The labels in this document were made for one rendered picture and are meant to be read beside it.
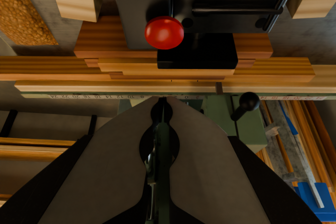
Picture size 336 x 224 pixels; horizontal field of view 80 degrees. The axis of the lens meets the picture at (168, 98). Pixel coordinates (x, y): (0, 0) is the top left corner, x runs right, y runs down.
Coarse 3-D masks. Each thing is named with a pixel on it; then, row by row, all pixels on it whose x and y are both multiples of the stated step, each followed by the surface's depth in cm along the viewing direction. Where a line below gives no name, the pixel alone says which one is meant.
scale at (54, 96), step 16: (64, 96) 37; (80, 96) 37; (96, 96) 37; (112, 96) 37; (128, 96) 37; (144, 96) 36; (176, 96) 36; (192, 96) 36; (272, 96) 36; (288, 96) 36; (304, 96) 36; (320, 96) 36
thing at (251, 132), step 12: (204, 96) 27; (216, 96) 27; (228, 96) 27; (204, 108) 26; (216, 108) 26; (228, 108) 26; (216, 120) 25; (228, 120) 25; (240, 120) 25; (252, 120) 25; (228, 132) 24; (240, 132) 24; (252, 132) 24; (264, 132) 24; (252, 144) 24; (264, 144) 24
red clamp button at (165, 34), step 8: (160, 16) 14; (168, 16) 14; (152, 24) 14; (160, 24) 14; (168, 24) 14; (176, 24) 14; (144, 32) 15; (152, 32) 15; (160, 32) 15; (168, 32) 15; (176, 32) 15; (152, 40) 16; (160, 40) 15; (168, 40) 15; (176, 40) 16; (160, 48) 16; (168, 48) 16
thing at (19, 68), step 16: (0, 64) 35; (16, 64) 35; (32, 64) 35; (48, 64) 35; (64, 64) 34; (80, 64) 34; (256, 64) 34; (272, 64) 34; (288, 64) 34; (304, 64) 34; (32, 80) 35; (48, 80) 35; (64, 80) 35; (80, 80) 35; (96, 80) 35; (112, 80) 35; (128, 80) 35; (144, 80) 35; (160, 80) 35; (176, 80) 35; (192, 80) 35; (208, 80) 35; (224, 80) 35; (240, 80) 35; (256, 80) 35; (272, 80) 35; (288, 80) 35; (304, 80) 34
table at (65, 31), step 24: (48, 0) 26; (48, 24) 30; (72, 24) 30; (288, 24) 29; (312, 24) 29; (24, 48) 34; (48, 48) 34; (72, 48) 34; (288, 48) 33; (312, 48) 33
